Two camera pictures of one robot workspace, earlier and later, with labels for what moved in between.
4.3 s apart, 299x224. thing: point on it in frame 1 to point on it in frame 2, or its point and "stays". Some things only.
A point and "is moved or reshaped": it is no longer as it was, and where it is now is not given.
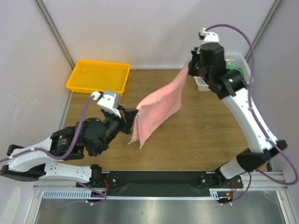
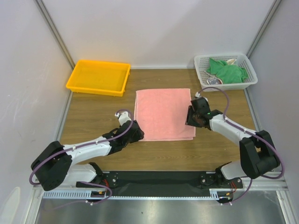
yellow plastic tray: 90,76 stays
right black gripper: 193,64 to 190,117
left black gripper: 130,114 to 138,135
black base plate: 163,183 stays
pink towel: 155,111 is moved or reshaped
